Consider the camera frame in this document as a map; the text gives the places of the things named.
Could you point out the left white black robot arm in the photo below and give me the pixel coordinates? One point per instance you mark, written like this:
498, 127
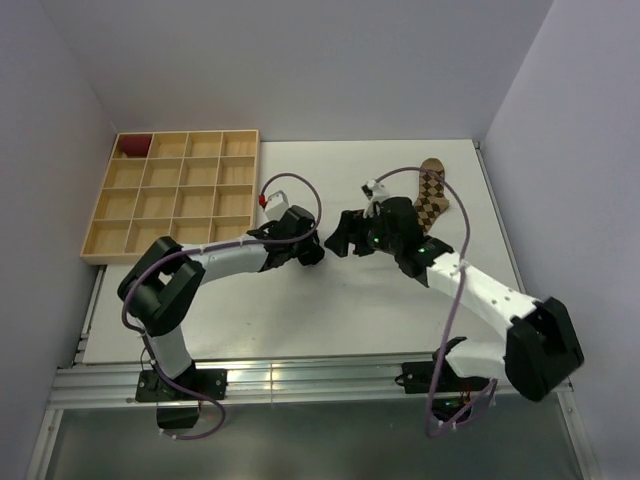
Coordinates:
159, 290

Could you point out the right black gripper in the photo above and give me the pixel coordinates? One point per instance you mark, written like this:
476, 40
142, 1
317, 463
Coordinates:
338, 242

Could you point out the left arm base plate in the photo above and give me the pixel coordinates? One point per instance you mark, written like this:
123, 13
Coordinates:
179, 403

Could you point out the brown argyle sock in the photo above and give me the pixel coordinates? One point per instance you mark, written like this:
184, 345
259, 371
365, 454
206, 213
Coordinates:
431, 201

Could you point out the red rolled sock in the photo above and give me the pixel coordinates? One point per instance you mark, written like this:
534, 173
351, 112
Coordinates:
135, 145

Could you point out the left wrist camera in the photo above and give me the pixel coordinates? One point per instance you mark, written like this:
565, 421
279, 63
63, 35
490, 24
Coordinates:
274, 205

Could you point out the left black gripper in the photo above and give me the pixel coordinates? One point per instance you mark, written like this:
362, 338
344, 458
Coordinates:
306, 243

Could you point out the wooden compartment tray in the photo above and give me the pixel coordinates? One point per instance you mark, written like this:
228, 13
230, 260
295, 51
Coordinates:
195, 186

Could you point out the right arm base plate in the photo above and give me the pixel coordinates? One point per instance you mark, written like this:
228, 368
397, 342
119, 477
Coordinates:
416, 378

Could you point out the aluminium rail frame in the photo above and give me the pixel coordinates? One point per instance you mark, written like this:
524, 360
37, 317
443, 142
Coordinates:
277, 361

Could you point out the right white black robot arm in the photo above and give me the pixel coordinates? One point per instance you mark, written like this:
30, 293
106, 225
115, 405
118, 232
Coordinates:
538, 347

